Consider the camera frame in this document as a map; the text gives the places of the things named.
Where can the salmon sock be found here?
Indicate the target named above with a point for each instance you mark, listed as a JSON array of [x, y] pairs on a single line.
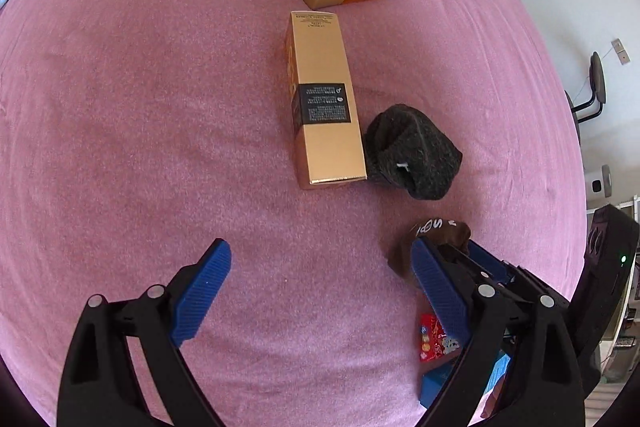
[[489, 403]]

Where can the gold cardboard box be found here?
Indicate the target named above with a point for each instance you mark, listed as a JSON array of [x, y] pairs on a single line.
[[322, 132]]

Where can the white tower appliance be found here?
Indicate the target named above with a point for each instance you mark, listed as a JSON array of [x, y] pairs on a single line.
[[598, 182]]

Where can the wall switch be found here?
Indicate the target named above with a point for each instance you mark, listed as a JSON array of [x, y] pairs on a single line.
[[621, 51]]

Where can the dark grey knitted hat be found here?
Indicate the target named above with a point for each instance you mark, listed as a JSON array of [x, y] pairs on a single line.
[[415, 147]]

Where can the dark brown sock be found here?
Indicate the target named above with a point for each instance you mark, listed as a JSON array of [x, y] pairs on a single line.
[[407, 252]]

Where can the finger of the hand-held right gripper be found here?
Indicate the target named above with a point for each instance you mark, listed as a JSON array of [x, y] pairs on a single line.
[[492, 263], [460, 261]]

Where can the red snack packet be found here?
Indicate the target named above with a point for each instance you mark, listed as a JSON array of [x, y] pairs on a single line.
[[432, 337]]

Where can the blue cardboard box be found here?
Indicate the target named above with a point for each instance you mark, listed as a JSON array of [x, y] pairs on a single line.
[[437, 382]]

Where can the black round chair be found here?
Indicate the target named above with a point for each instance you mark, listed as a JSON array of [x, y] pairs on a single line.
[[595, 79]]

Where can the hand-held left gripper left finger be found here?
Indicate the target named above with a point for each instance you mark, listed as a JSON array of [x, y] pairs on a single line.
[[202, 292]]

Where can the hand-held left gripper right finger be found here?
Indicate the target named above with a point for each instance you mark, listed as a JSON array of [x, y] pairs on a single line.
[[440, 292]]

